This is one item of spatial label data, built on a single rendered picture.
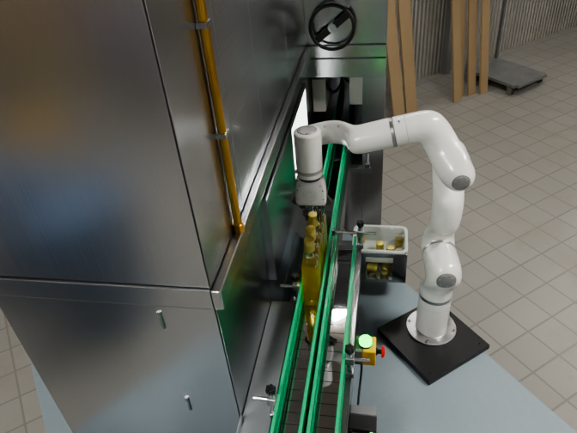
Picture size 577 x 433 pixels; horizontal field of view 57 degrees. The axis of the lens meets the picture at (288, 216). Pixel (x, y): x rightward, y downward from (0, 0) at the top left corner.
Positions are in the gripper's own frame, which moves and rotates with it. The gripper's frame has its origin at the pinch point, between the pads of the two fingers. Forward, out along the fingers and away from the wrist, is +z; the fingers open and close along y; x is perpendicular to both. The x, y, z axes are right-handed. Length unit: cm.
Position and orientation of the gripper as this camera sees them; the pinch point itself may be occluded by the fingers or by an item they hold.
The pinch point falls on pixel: (312, 213)
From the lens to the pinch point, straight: 179.0
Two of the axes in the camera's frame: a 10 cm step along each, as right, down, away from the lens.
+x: 1.6, -6.0, 7.8
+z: 0.8, 8.0, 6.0
